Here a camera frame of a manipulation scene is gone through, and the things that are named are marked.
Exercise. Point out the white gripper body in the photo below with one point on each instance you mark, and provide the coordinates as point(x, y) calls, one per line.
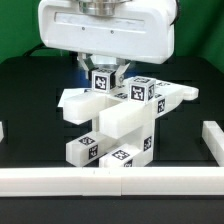
point(137, 30)

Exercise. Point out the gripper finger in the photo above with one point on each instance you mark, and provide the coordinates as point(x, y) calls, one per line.
point(87, 64)
point(120, 71)

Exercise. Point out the white tagged cube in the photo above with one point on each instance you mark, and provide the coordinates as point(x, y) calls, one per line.
point(141, 89)
point(103, 80)

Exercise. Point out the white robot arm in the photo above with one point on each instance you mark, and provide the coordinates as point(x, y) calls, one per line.
point(110, 32)

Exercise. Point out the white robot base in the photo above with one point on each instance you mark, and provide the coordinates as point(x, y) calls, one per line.
point(109, 61)

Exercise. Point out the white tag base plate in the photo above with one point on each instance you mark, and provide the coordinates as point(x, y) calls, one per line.
point(68, 93)

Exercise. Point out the white left fence rail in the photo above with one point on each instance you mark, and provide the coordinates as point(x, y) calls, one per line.
point(1, 131)

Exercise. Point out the white fence rail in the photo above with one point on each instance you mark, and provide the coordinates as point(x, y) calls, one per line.
point(1, 131)
point(213, 136)
point(111, 182)

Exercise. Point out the white right fence rail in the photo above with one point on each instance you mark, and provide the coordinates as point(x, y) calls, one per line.
point(213, 136)

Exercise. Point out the white front fence rail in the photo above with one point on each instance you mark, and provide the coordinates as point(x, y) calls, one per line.
point(111, 182)

